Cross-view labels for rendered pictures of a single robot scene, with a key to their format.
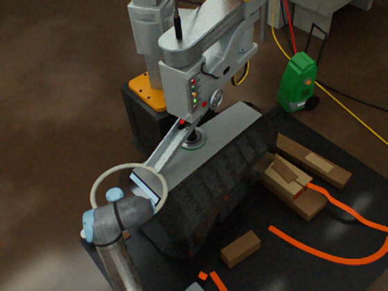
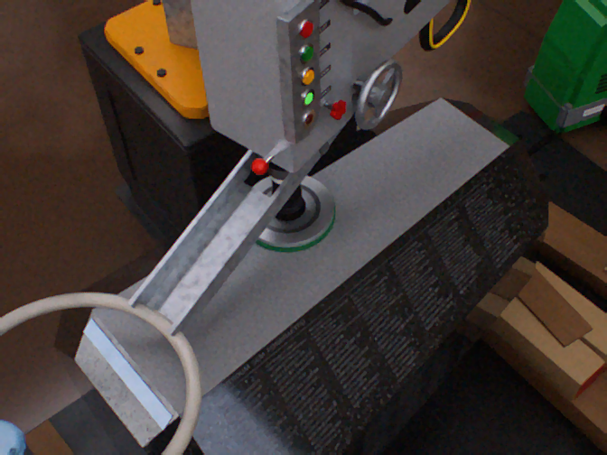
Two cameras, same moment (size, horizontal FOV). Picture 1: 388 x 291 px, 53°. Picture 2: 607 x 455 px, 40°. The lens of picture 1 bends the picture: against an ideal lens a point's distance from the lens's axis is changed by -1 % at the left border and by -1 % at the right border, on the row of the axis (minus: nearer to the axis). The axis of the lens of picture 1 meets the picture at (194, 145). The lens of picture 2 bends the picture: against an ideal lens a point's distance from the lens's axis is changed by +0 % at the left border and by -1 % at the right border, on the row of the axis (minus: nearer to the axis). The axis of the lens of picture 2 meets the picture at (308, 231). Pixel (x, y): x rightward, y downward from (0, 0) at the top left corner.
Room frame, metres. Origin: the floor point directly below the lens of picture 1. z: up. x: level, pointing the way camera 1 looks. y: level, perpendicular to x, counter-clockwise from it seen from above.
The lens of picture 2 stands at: (0.73, 0.01, 2.33)
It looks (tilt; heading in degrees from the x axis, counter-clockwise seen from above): 53 degrees down; 358
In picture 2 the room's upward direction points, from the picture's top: 2 degrees counter-clockwise
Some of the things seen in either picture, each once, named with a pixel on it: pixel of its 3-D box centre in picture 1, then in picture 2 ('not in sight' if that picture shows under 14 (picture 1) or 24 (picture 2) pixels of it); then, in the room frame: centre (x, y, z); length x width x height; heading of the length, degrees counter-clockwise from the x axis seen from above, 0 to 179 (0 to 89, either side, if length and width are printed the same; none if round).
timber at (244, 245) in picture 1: (240, 249); not in sight; (1.39, -0.27, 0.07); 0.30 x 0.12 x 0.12; 118
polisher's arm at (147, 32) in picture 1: (180, 27); not in sight; (2.59, 0.00, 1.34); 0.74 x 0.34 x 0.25; 70
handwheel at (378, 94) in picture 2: (212, 97); (364, 87); (1.96, -0.16, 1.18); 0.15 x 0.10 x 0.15; 139
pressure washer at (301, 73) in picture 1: (300, 71); (601, 16); (3.03, -1.14, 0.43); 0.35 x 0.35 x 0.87; 19
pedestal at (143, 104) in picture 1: (170, 116); (228, 130); (2.66, 0.19, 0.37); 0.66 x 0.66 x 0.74; 34
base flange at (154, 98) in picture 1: (165, 84); (214, 34); (2.66, 0.19, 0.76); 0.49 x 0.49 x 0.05; 34
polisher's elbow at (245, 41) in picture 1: (240, 34); not in sight; (2.44, -0.42, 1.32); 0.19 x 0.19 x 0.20
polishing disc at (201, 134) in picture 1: (191, 137); (287, 208); (1.94, 0.01, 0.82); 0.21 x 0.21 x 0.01
